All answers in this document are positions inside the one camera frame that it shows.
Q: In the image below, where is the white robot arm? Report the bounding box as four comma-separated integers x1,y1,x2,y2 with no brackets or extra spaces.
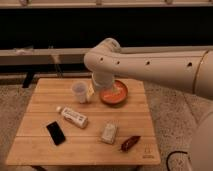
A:
84,38,213,171

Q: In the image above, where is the white plastic bottle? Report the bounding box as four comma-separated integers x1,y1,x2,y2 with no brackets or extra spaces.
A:
56,106,88,129

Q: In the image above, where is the dark red snack wrapper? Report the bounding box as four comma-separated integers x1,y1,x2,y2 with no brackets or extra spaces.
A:
120,136,140,152

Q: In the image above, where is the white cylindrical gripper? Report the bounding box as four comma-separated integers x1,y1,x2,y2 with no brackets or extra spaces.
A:
87,72,122,102

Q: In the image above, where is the black smartphone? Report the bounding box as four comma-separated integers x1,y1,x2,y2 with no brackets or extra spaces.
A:
46,122,66,145

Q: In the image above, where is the black cable on floor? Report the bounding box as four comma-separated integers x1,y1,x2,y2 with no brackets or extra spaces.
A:
166,150,194,171

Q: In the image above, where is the translucent plastic cup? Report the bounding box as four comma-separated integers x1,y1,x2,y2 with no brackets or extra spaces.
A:
72,82,88,103

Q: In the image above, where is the orange bowl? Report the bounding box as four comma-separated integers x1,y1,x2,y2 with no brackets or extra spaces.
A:
99,80,128,105

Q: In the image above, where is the wooden folding table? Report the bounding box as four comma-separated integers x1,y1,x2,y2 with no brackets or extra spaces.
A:
6,78,160,165

